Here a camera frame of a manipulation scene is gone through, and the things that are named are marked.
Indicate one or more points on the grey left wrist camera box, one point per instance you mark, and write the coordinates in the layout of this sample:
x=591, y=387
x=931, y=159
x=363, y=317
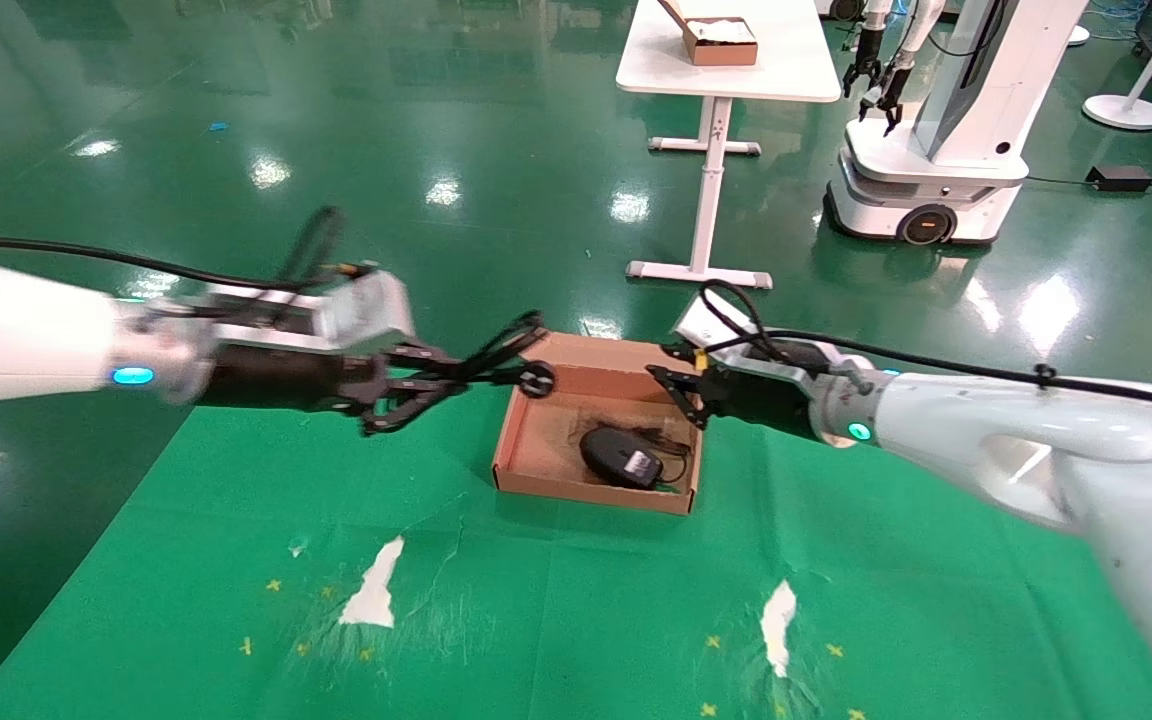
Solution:
x=346, y=310

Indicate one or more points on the green table cloth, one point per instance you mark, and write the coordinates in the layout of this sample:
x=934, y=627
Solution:
x=556, y=600

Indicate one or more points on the open brown cardboard box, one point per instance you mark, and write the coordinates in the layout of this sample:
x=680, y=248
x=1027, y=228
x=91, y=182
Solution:
x=556, y=440

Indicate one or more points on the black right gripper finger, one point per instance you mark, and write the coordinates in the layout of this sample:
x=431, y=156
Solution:
x=676, y=378
x=694, y=410

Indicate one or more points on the white round stand base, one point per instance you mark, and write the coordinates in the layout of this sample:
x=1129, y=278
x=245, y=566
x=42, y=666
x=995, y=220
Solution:
x=1123, y=112

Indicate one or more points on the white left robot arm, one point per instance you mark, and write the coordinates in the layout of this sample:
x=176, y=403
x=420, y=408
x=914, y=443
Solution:
x=26, y=330

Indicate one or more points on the small brown box with white contents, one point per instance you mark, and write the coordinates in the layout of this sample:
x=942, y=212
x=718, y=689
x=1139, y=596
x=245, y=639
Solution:
x=721, y=42

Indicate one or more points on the white wheeled robot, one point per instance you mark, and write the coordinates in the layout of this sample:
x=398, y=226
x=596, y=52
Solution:
x=956, y=120

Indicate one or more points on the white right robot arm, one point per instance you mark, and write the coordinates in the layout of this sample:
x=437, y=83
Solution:
x=1086, y=450

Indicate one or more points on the white table with pedestal legs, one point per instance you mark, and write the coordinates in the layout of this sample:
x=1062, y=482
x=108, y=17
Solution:
x=726, y=60

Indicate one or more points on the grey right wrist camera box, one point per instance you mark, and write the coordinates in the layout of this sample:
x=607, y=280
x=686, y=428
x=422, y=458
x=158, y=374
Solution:
x=726, y=335

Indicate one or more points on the black power adapter brick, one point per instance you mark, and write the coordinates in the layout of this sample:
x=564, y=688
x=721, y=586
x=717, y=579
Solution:
x=1118, y=178

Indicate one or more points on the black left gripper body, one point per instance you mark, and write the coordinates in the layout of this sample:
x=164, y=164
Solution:
x=286, y=378

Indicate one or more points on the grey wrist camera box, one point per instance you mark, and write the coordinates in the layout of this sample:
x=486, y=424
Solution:
x=346, y=310
x=726, y=335

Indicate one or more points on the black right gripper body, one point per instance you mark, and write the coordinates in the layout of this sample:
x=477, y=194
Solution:
x=766, y=395

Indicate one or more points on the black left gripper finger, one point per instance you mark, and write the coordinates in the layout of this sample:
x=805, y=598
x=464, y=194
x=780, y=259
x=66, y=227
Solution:
x=436, y=362
x=406, y=405

